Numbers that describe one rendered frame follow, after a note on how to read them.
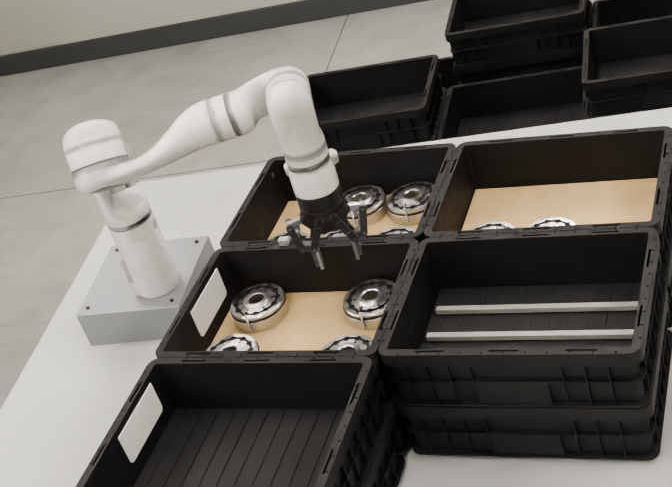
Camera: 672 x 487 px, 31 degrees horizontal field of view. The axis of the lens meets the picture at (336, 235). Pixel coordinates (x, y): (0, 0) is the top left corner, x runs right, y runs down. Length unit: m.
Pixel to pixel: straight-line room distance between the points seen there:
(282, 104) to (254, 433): 0.53
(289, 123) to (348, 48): 3.21
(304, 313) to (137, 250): 0.40
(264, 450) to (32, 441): 0.61
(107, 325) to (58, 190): 2.32
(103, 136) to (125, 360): 0.71
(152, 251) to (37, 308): 1.77
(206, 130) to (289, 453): 0.52
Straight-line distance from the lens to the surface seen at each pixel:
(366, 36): 5.08
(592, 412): 1.85
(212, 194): 2.88
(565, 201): 2.25
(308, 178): 1.90
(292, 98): 1.81
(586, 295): 2.03
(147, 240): 2.38
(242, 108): 1.84
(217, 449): 1.97
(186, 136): 1.85
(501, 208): 2.27
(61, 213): 4.61
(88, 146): 1.88
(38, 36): 5.87
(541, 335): 1.95
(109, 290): 2.53
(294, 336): 2.12
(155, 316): 2.44
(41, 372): 2.55
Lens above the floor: 2.09
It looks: 33 degrees down
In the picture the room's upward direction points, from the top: 19 degrees counter-clockwise
